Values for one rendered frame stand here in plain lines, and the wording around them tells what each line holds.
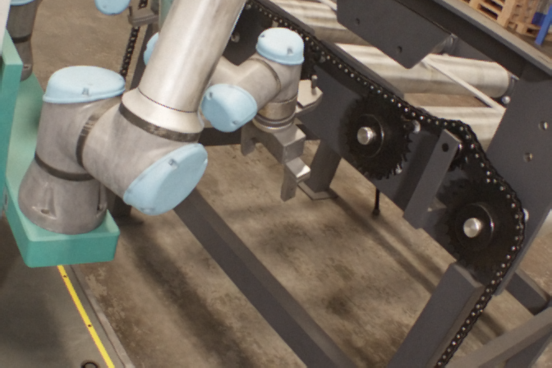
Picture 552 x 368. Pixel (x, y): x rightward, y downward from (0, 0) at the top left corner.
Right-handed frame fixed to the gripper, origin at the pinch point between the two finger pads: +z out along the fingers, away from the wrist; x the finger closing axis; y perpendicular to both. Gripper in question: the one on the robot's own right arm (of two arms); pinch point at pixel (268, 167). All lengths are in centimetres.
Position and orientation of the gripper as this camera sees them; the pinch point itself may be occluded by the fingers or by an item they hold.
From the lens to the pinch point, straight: 131.7
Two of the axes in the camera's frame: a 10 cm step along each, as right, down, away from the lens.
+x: 5.7, 6.5, -5.0
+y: -8.2, 4.0, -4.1
